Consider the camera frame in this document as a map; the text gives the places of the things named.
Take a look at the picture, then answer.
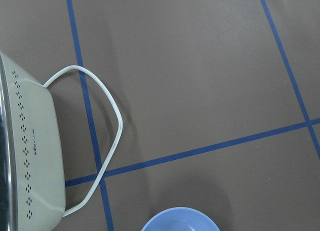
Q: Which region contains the blue bowl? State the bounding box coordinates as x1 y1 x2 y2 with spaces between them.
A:
141 207 220 231

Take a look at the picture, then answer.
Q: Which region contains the cream electric cooker appliance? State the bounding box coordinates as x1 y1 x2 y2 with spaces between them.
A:
0 54 66 231

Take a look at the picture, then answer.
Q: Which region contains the white power cable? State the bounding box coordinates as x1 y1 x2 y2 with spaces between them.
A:
42 64 124 218

